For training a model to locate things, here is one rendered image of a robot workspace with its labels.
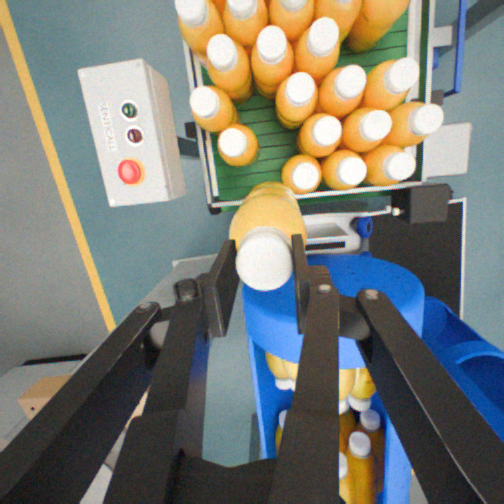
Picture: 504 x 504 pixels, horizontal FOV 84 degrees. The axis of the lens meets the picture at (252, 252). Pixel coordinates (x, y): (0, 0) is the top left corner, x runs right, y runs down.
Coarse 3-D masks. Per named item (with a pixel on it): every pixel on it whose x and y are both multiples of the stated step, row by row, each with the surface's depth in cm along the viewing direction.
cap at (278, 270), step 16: (256, 240) 18; (272, 240) 18; (240, 256) 19; (256, 256) 19; (272, 256) 19; (288, 256) 19; (240, 272) 19; (256, 272) 19; (272, 272) 19; (288, 272) 19; (256, 288) 20; (272, 288) 19
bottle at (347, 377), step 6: (342, 372) 42; (348, 372) 43; (354, 372) 44; (342, 378) 43; (348, 378) 43; (354, 378) 44; (342, 384) 43; (348, 384) 43; (342, 390) 43; (348, 390) 44; (342, 396) 44; (342, 402) 46
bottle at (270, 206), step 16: (256, 192) 28; (272, 192) 27; (288, 192) 30; (240, 208) 24; (256, 208) 22; (272, 208) 22; (288, 208) 23; (240, 224) 22; (256, 224) 21; (272, 224) 21; (288, 224) 21; (304, 224) 24; (240, 240) 21; (288, 240) 20; (304, 240) 23
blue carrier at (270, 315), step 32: (320, 256) 59; (352, 256) 57; (288, 288) 45; (352, 288) 43; (384, 288) 42; (416, 288) 40; (256, 320) 41; (288, 320) 37; (416, 320) 37; (256, 352) 54; (288, 352) 38; (352, 352) 35; (256, 384) 52; (384, 416) 61; (384, 480) 43
